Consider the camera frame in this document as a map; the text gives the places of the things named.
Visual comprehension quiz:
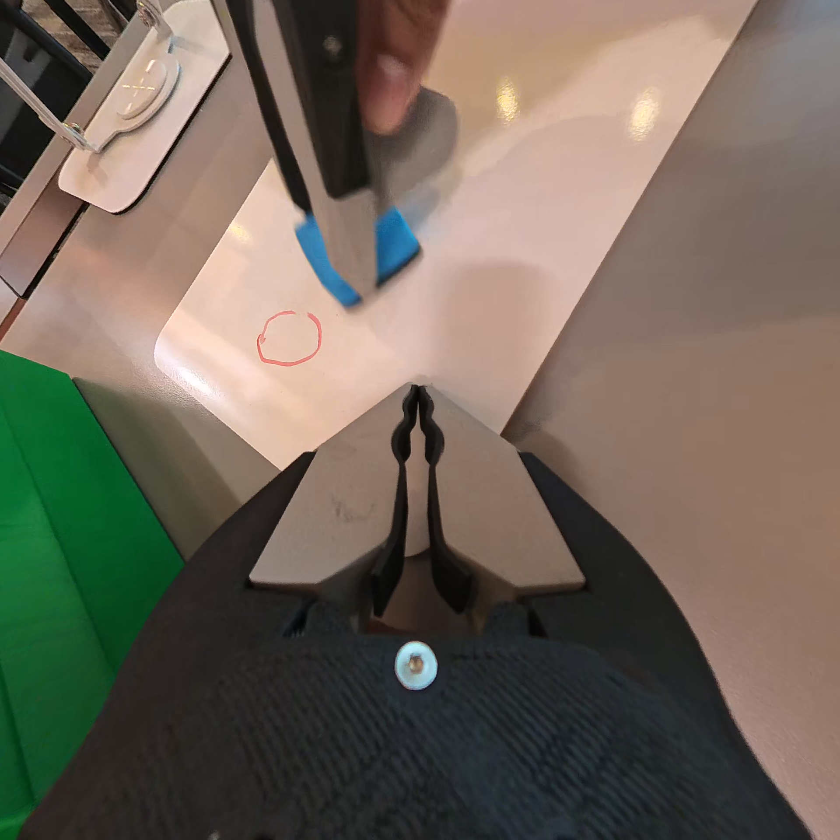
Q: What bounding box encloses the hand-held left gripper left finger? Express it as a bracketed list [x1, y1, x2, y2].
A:
[249, 385, 421, 618]

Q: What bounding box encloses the blue eraser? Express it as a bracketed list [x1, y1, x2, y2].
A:
[295, 205, 422, 308]

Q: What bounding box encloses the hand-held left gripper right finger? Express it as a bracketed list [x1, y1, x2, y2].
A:
[417, 385, 586, 611]

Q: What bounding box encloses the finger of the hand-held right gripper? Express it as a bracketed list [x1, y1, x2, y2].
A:
[364, 85, 460, 198]
[213, 0, 383, 307]

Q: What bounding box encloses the person's right hand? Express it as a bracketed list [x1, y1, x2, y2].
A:
[357, 0, 454, 136]

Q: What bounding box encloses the white whiteboard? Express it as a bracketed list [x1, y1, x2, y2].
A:
[154, 0, 759, 472]

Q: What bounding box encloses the green plastic bin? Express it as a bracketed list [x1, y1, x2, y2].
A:
[0, 350, 186, 840]

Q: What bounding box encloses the clear acrylic stand foot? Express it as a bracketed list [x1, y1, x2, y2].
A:
[0, 0, 182, 156]

